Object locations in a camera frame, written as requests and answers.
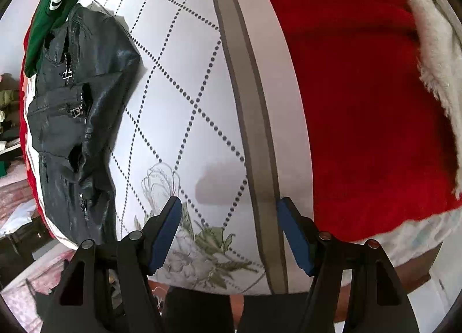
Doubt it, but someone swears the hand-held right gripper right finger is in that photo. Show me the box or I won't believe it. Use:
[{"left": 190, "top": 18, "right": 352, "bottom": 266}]
[{"left": 277, "top": 197, "right": 419, "bottom": 333}]

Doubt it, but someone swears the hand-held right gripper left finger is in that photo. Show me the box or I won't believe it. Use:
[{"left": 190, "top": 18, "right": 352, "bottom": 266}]
[{"left": 41, "top": 197, "right": 182, "bottom": 333}]

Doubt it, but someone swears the black leather jacket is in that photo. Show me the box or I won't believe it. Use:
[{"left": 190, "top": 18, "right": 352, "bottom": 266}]
[{"left": 27, "top": 4, "right": 143, "bottom": 249}]

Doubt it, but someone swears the pile of clothes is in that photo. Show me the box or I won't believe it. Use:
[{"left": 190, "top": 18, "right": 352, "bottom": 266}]
[{"left": 0, "top": 72, "right": 23, "bottom": 179}]

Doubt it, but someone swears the white printed quilt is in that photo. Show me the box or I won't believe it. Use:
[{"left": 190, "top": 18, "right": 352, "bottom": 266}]
[{"left": 318, "top": 208, "right": 453, "bottom": 285}]

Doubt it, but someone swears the white dotted floral bedsheet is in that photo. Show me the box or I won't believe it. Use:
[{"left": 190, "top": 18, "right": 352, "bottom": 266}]
[{"left": 68, "top": 0, "right": 315, "bottom": 297}]

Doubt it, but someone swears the red blanket with white fleece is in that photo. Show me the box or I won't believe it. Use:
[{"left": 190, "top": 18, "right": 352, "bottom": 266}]
[{"left": 252, "top": 0, "right": 462, "bottom": 244}]

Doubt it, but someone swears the pink patterned cloth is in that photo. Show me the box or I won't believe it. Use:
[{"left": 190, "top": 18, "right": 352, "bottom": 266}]
[{"left": 0, "top": 173, "right": 41, "bottom": 236}]

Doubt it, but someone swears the red and white cloth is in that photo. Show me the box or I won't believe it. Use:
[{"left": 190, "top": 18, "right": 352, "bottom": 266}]
[{"left": 19, "top": 26, "right": 51, "bottom": 223}]

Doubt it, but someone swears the green garment with white stripes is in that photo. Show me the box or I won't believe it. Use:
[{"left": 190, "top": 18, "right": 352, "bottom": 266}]
[{"left": 24, "top": 0, "right": 101, "bottom": 78}]

